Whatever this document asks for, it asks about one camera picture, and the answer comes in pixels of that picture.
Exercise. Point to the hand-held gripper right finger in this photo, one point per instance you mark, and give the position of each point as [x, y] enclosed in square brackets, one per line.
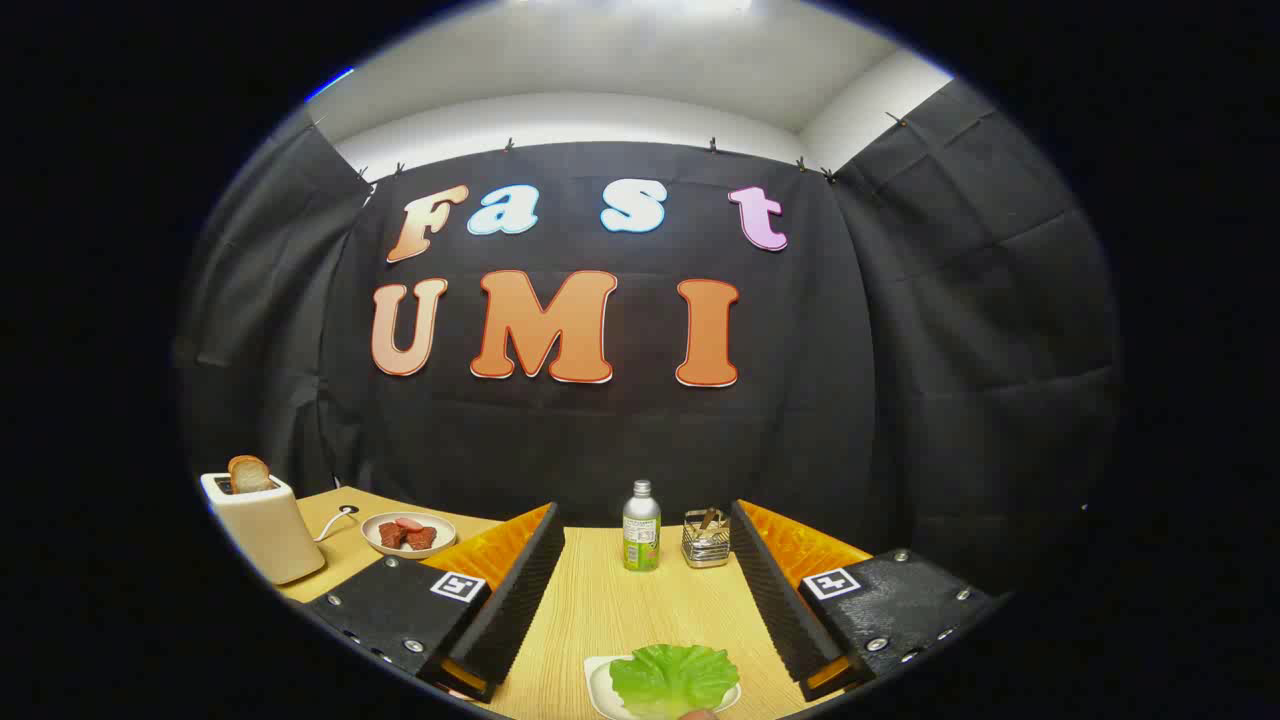
[775, 600]

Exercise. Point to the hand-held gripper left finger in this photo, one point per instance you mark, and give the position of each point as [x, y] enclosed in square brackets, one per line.
[520, 600]

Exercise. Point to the green lettuce leaf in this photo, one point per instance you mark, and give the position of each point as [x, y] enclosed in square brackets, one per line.
[672, 678]

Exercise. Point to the rounded toast slice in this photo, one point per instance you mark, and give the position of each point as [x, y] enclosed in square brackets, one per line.
[249, 474]

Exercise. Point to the white round plate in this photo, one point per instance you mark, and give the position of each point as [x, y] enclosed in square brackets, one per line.
[440, 540]

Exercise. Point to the white rectangular plate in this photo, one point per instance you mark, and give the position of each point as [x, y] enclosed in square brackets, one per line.
[598, 685]

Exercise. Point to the brown meat piece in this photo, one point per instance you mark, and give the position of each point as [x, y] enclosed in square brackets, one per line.
[421, 539]
[391, 537]

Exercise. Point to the pink sausage slice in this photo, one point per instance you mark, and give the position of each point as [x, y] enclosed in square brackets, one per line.
[409, 523]

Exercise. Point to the silver bottle green label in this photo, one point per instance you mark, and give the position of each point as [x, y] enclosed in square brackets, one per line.
[641, 530]

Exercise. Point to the white toaster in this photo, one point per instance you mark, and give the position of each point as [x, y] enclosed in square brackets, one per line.
[265, 530]

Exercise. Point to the ceiling light panel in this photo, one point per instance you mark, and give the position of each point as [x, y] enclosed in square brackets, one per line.
[330, 83]

